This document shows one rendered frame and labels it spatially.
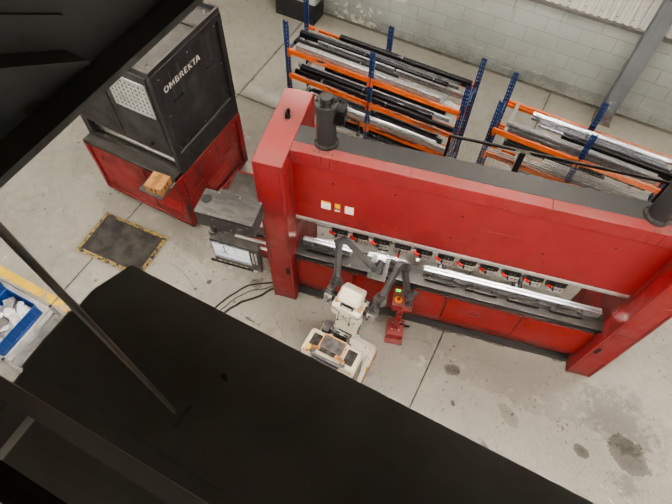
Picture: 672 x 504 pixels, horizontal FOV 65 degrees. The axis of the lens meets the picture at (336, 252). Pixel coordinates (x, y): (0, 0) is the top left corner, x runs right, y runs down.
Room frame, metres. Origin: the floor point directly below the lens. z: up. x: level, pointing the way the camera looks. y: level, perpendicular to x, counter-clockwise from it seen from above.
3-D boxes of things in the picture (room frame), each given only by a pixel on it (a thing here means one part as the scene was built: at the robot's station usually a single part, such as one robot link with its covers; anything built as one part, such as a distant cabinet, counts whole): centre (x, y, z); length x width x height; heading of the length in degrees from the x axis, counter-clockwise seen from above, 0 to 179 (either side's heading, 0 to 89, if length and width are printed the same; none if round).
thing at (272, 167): (3.03, 0.45, 1.15); 0.85 x 0.25 x 2.30; 166
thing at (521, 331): (2.43, -1.07, 0.42); 3.00 x 0.21 x 0.83; 76
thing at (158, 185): (3.38, 1.89, 1.04); 0.30 x 0.26 x 0.12; 64
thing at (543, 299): (2.32, -1.68, 0.92); 1.67 x 0.06 x 0.10; 76
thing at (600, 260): (2.47, -1.08, 1.74); 3.00 x 0.08 x 0.80; 76
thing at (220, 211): (2.46, 0.88, 1.53); 0.51 x 0.25 x 0.85; 75
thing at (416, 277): (2.43, -1.07, 0.85); 3.00 x 0.21 x 0.04; 76
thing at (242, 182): (3.32, 0.92, 0.50); 0.50 x 0.50 x 1.00; 76
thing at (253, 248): (2.37, 0.86, 1.42); 0.45 x 0.12 x 0.36; 75
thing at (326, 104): (2.88, 0.03, 2.54); 0.33 x 0.25 x 0.47; 76
